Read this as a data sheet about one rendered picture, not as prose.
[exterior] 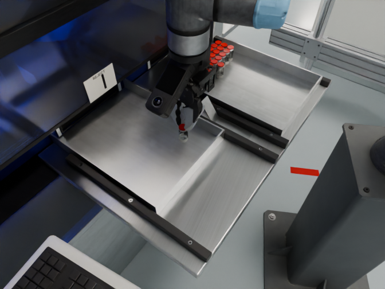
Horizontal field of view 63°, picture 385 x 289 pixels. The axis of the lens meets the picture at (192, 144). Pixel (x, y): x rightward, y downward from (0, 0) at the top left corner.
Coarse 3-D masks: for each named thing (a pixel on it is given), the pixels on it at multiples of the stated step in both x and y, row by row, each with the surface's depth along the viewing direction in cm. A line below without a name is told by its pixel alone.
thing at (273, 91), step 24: (240, 48) 100; (240, 72) 95; (264, 72) 95; (288, 72) 95; (312, 72) 90; (216, 96) 88; (240, 96) 88; (264, 96) 88; (288, 96) 88; (264, 120) 78; (288, 120) 78
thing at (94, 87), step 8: (104, 72) 70; (112, 72) 72; (88, 80) 67; (96, 80) 69; (112, 80) 73; (88, 88) 68; (96, 88) 70; (104, 88) 72; (88, 96) 69; (96, 96) 72
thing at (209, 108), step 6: (204, 102) 80; (210, 102) 81; (210, 108) 81; (210, 114) 81; (216, 114) 82; (216, 120) 82; (222, 120) 82; (228, 126) 81; (234, 126) 81; (240, 132) 80; (246, 132) 80
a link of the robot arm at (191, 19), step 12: (168, 0) 48; (180, 0) 47; (192, 0) 46; (204, 0) 46; (168, 12) 50; (180, 12) 48; (192, 12) 48; (204, 12) 48; (168, 24) 52; (180, 24) 50; (192, 24) 50; (204, 24) 51
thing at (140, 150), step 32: (128, 96) 88; (96, 128) 81; (128, 128) 81; (160, 128) 81; (192, 128) 81; (96, 160) 74; (128, 160) 74; (160, 160) 74; (192, 160) 74; (128, 192) 67; (160, 192) 69
